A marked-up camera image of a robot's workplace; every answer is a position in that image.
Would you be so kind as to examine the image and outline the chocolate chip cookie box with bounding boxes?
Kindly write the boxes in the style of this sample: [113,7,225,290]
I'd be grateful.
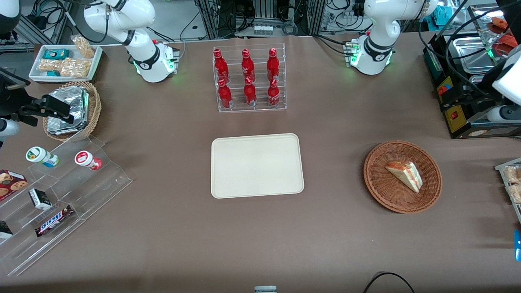
[0,169,28,201]

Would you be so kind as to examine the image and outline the clear acrylic bottle rack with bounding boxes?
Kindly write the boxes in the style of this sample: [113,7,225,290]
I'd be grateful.
[212,42,287,114]

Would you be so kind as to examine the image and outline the clear bag of nuts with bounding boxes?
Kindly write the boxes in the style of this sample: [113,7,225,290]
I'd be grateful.
[71,35,95,59]

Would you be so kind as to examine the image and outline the red cola bottle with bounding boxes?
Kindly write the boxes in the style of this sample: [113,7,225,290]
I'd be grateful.
[267,79,281,107]
[217,78,233,109]
[243,77,258,107]
[241,49,256,82]
[213,48,230,84]
[267,48,281,82]

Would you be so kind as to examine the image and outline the clear acrylic tiered stand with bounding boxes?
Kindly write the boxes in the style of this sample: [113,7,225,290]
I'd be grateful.
[0,136,133,277]

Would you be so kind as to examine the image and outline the red lidded yogurt cup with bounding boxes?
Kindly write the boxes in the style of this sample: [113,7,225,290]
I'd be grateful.
[74,151,103,171]

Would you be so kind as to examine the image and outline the steel warmer pan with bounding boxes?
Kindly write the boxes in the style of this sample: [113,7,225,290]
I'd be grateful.
[451,36,498,74]

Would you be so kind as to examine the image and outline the small black white box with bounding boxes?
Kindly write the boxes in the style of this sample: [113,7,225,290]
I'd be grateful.
[29,188,53,210]

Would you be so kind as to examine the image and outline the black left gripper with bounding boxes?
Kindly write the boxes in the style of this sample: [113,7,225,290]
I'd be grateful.
[455,83,492,111]

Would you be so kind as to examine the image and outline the Snickers chocolate bar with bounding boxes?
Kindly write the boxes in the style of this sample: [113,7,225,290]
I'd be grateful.
[35,204,75,238]

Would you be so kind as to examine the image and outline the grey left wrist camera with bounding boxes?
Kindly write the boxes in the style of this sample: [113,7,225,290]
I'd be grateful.
[486,105,521,123]

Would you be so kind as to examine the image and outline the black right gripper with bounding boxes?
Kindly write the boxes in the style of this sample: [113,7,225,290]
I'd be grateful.
[0,68,76,125]

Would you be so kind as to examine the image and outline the black food warmer machine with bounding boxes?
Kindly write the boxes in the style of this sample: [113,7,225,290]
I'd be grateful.
[422,31,521,140]

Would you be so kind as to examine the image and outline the black cable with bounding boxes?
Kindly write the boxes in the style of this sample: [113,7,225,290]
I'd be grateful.
[363,271,415,293]

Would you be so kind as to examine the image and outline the aluminium foil container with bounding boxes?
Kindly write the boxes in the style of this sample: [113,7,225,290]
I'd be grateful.
[46,86,90,136]

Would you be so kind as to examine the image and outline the light wicker basket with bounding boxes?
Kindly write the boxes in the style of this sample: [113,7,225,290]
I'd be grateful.
[42,81,102,142]

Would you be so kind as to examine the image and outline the white rectangular snack tray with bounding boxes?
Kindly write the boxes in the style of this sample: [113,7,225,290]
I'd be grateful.
[28,44,103,83]

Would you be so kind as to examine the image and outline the green lidded yogurt cup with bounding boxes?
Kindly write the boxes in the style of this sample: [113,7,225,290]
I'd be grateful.
[26,146,59,168]

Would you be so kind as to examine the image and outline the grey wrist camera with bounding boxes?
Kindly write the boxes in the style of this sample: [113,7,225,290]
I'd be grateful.
[0,119,20,138]
[486,105,521,123]

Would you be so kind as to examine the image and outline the teal cloth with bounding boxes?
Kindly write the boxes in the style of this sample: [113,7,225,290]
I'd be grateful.
[431,6,459,26]

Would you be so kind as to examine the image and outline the brown round wicker basket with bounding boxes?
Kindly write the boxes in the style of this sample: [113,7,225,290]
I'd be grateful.
[363,140,443,214]

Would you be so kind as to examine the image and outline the triangular sandwich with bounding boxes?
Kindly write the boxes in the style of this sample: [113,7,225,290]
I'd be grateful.
[385,161,423,193]

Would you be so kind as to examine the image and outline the orange plastic item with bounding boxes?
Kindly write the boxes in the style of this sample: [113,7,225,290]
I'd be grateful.
[486,17,510,34]
[494,34,520,56]

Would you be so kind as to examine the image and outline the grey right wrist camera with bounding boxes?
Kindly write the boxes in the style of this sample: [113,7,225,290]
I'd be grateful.
[0,119,20,138]

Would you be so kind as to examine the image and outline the beige rectangular tray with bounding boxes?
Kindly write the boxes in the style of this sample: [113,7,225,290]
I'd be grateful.
[210,133,305,199]

